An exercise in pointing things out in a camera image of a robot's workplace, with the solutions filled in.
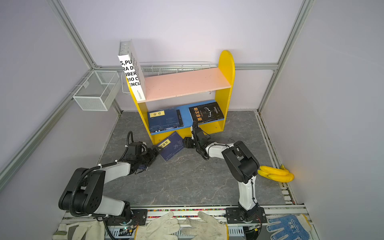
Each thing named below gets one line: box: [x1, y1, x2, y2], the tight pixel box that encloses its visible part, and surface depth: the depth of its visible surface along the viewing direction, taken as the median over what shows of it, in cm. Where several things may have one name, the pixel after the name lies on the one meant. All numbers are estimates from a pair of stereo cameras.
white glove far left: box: [52, 217, 106, 240], surface depth 71 cm
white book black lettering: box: [117, 39, 147, 102], surface depth 61 cm
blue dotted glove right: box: [266, 213, 312, 240], surface depth 72 cm
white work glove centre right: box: [181, 211, 229, 240], surface depth 72 cm
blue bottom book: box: [147, 107, 184, 134], surface depth 93 cm
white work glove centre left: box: [134, 211, 181, 240], surface depth 72 cm
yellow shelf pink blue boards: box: [126, 50, 235, 145], surface depth 93 cm
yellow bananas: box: [257, 164, 295, 183], surface depth 84 cm
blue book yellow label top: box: [157, 131, 184, 162], surface depth 101 cm
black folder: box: [188, 101, 225, 124], surface depth 101 cm
